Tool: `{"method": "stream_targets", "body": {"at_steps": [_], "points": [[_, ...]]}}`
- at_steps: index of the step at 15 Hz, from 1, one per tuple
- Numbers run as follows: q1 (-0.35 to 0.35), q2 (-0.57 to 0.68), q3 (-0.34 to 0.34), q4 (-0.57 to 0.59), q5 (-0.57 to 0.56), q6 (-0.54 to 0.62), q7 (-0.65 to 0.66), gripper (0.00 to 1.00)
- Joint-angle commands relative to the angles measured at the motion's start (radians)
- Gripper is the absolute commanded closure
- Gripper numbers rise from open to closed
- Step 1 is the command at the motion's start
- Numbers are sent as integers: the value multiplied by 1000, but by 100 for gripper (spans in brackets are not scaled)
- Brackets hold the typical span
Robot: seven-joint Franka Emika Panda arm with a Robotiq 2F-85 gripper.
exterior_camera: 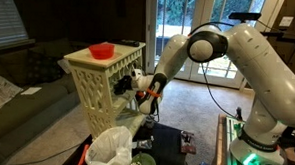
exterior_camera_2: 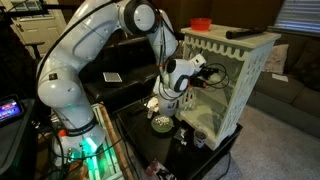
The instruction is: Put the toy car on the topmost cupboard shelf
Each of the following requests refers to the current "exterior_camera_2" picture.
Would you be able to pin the dark patterned cushion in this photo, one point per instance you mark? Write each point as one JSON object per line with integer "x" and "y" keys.
{"x": 308, "y": 70}

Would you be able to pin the small grey packet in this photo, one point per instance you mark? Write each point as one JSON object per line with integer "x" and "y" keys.
{"x": 180, "y": 133}

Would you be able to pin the black remote control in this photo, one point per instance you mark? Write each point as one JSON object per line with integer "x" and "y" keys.
{"x": 245, "y": 33}

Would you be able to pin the glossy magazine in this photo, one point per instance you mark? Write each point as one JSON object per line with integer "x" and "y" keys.
{"x": 160, "y": 170}

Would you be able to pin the black leather sofa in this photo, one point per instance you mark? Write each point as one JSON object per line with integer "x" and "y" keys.
{"x": 130, "y": 73}

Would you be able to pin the green bowl with pieces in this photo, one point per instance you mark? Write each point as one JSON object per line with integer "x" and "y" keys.
{"x": 162, "y": 124}

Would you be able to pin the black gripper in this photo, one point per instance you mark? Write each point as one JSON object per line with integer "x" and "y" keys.
{"x": 199, "y": 76}

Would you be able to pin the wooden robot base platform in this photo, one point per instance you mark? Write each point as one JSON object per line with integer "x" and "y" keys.
{"x": 113, "y": 146}

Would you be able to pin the patterned card box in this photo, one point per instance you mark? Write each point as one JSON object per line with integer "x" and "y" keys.
{"x": 112, "y": 77}

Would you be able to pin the white paper sheet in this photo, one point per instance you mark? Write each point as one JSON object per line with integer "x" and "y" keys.
{"x": 280, "y": 77}

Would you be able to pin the white panel door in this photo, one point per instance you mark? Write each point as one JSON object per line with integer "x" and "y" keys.
{"x": 33, "y": 30}

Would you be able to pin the white fretwork cupboard shelf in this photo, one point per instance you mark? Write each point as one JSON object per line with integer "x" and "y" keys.
{"x": 233, "y": 93}

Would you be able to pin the black low table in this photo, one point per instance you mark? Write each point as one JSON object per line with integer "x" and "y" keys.
{"x": 160, "y": 146}

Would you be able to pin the white bag-lined bucket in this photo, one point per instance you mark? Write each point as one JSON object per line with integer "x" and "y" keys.
{"x": 168, "y": 106}

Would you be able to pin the grey-green fabric sofa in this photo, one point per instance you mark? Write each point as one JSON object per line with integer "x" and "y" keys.
{"x": 286, "y": 96}

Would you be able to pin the tablet with lit screen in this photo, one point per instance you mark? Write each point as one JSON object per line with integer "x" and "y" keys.
{"x": 10, "y": 109}

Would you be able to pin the red plastic bowl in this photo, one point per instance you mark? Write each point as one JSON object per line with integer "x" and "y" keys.
{"x": 201, "y": 24}

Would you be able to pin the beige square cushion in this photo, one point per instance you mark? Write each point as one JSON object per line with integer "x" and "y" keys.
{"x": 277, "y": 59}

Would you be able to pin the grey window blinds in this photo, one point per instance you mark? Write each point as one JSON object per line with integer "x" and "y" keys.
{"x": 298, "y": 15}

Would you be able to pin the dark patterned cup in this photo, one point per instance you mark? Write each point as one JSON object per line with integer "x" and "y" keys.
{"x": 200, "y": 139}

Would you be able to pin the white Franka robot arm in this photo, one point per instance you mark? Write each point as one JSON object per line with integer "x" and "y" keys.
{"x": 90, "y": 36}

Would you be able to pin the white crumpled paper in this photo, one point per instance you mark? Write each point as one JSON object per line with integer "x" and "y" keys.
{"x": 153, "y": 106}

